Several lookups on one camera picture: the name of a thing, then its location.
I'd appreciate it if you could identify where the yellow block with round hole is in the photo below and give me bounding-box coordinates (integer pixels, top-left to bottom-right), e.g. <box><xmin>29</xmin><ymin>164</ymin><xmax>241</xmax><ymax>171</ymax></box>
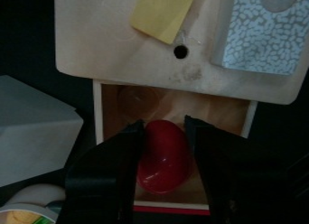
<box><xmin>128</xmin><ymin>0</ymin><xmax>198</xmax><ymax>45</ymax></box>

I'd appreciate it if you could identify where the white round cup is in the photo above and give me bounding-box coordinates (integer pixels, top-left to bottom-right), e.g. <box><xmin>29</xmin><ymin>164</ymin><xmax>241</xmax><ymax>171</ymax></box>
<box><xmin>0</xmin><ymin>182</ymin><xmax>68</xmax><ymax>224</ymax></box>

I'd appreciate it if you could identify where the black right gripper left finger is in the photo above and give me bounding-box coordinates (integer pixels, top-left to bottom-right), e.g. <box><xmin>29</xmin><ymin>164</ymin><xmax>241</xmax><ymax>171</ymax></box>
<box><xmin>56</xmin><ymin>118</ymin><xmax>147</xmax><ymax>224</ymax></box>

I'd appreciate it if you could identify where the wooden drawer with red front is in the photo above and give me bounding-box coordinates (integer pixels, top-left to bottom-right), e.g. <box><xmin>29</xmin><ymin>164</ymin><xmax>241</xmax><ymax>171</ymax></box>
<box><xmin>92</xmin><ymin>79</ymin><xmax>259</xmax><ymax>217</ymax></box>

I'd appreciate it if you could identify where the grey white box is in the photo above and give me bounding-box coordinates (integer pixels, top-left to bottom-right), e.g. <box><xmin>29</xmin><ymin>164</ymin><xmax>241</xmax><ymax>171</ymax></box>
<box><xmin>0</xmin><ymin>74</ymin><xmax>86</xmax><ymax>188</ymax></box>

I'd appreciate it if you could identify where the light wooden drawer cabinet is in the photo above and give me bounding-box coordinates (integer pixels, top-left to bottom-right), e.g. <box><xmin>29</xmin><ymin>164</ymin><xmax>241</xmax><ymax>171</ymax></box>
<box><xmin>53</xmin><ymin>0</ymin><xmax>309</xmax><ymax>106</ymax></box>

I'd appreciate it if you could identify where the white speckled block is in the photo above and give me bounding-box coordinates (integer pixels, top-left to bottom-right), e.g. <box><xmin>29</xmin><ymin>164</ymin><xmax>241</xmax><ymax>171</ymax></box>
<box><xmin>210</xmin><ymin>0</ymin><xmax>309</xmax><ymax>77</ymax></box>

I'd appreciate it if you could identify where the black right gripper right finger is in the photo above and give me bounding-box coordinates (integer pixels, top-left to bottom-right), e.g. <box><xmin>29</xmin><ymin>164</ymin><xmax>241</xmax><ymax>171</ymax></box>
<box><xmin>183</xmin><ymin>114</ymin><xmax>301</xmax><ymax>224</ymax></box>

